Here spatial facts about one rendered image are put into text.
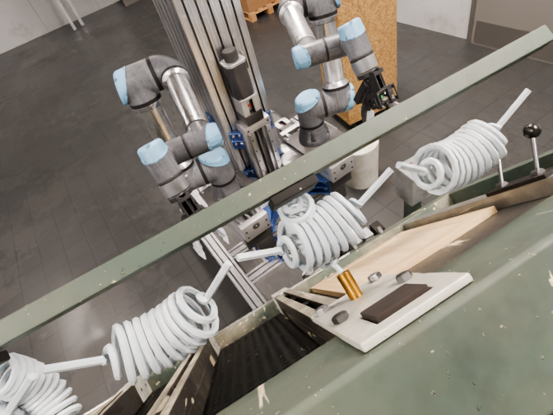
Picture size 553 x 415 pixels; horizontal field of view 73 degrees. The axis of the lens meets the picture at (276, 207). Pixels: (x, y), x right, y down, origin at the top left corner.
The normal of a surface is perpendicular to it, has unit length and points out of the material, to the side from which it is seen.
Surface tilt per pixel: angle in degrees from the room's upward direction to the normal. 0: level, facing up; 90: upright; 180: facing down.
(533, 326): 37
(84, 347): 0
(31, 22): 90
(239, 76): 90
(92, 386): 0
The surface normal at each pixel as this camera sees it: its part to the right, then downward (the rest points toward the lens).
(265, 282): -0.23, -0.66
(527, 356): 0.10, -0.18
